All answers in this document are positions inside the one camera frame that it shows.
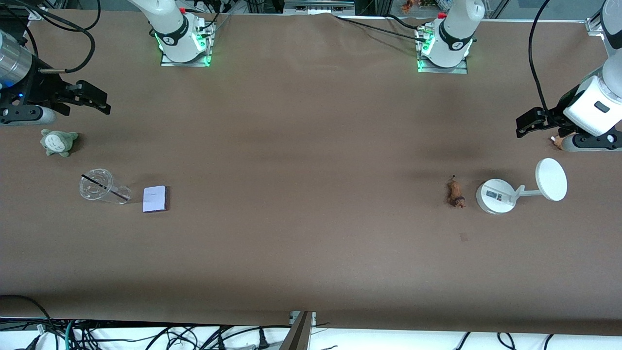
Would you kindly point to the white corner bracket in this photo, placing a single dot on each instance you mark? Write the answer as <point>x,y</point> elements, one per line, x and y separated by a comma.
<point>594,25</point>
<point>34,13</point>

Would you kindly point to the black power plug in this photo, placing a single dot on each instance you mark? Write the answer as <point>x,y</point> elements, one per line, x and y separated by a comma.
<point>263,340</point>

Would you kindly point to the brown lion statue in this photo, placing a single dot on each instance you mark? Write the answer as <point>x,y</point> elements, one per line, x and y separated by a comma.
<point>455,192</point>

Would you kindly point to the brown paper table cover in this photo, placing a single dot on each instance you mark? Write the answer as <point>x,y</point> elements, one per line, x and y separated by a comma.
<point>311,253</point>

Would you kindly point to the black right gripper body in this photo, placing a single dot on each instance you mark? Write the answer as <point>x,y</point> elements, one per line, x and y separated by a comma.
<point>43,86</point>

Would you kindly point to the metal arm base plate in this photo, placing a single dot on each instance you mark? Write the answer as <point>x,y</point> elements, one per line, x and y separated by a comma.
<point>170,63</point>
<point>442,71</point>

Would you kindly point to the grey Totoro plush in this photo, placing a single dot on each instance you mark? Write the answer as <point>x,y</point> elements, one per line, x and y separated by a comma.
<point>58,142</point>

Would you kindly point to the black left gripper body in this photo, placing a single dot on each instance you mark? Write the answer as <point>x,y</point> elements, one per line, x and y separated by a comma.
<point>557,115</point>

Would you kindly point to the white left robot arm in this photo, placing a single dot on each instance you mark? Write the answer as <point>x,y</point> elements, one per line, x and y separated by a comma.
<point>457,29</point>

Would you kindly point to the aluminium frame rail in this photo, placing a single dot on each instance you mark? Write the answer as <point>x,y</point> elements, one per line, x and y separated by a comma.
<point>318,6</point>

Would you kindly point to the clear plastic cup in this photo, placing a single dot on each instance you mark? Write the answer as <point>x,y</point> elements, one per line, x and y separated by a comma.
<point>97,187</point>

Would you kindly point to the black drinking straw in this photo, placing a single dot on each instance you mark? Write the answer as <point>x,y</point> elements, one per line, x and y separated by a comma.
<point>104,187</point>

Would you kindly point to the brown wooden beam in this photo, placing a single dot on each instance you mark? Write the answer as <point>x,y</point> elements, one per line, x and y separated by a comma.
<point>297,335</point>

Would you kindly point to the small metal table bracket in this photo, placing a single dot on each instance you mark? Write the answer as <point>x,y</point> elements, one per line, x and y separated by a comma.
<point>293,318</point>

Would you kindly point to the small orange animal figurine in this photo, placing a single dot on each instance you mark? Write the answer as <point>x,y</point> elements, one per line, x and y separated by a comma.
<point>559,142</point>

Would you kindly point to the orange background figurine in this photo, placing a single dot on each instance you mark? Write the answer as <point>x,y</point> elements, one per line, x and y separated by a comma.
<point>407,6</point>

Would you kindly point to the white round phone stand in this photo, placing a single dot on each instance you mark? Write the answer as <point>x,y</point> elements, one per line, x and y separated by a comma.
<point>495,197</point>

